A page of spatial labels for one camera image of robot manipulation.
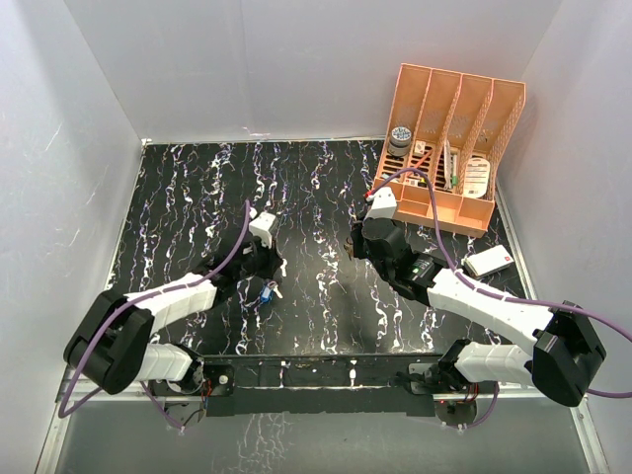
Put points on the white red-dot box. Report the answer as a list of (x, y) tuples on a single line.
[(488, 262)]

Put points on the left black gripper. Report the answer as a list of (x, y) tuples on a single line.
[(273, 260)]

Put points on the key with blue tag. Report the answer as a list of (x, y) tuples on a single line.
[(269, 292)]

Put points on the aluminium front rail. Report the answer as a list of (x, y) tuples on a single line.
[(329, 414)]

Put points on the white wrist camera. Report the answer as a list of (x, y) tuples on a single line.
[(382, 205), (263, 226)]

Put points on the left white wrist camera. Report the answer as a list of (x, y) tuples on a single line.
[(263, 226)]

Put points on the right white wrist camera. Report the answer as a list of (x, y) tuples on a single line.
[(382, 205)]

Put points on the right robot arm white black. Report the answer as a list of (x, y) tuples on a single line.
[(555, 350)]

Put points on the white packaged card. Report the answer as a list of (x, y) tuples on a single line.
[(477, 176)]

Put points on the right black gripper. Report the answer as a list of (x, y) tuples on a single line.
[(357, 236)]

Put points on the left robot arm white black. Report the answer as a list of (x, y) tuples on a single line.
[(112, 345)]

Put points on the round patterned tin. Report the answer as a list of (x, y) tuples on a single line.
[(399, 141)]

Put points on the peach desk organizer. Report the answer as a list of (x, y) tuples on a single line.
[(453, 116)]

